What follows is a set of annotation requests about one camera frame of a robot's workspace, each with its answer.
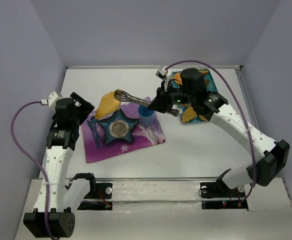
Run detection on purple snowflake placemat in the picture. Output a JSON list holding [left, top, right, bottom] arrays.
[[82, 103, 166, 164]]

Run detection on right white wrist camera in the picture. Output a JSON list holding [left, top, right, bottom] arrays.
[[156, 65, 172, 81]]

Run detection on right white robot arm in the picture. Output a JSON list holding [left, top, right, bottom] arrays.
[[148, 68, 290, 191]]

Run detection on teal star-shaped plate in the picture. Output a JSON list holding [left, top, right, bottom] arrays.
[[97, 109, 139, 145]]

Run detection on metal tongs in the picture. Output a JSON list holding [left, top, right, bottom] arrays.
[[113, 88, 179, 118]]

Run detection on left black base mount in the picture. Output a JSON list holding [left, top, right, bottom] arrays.
[[78, 182, 113, 211]]

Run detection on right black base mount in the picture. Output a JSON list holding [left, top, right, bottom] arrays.
[[198, 181, 249, 210]]

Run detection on orange glazed donut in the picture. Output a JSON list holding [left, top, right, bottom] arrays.
[[173, 72, 182, 86]]

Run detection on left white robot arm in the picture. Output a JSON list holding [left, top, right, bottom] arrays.
[[23, 92, 96, 240]]

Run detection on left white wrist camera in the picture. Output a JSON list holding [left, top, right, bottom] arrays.
[[40, 90, 62, 110]]

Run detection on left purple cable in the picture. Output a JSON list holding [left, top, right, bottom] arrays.
[[10, 99, 61, 240]]

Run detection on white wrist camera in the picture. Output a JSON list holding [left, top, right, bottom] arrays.
[[40, 90, 62, 110], [156, 65, 172, 81]]

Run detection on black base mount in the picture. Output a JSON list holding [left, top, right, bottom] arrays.
[[198, 181, 249, 210], [78, 182, 113, 211]]

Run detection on long yellow bread loaf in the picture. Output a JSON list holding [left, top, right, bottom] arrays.
[[95, 91, 121, 120]]

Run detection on blue plastic cup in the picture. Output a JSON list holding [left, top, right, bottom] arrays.
[[137, 105, 155, 128]]

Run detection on blue plastic spoon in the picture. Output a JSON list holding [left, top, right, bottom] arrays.
[[90, 116, 98, 128]]

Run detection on teal floral tray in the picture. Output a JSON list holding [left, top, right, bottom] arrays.
[[171, 69, 218, 125]]

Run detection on speckled bread slice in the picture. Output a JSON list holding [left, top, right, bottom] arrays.
[[181, 106, 197, 123]]

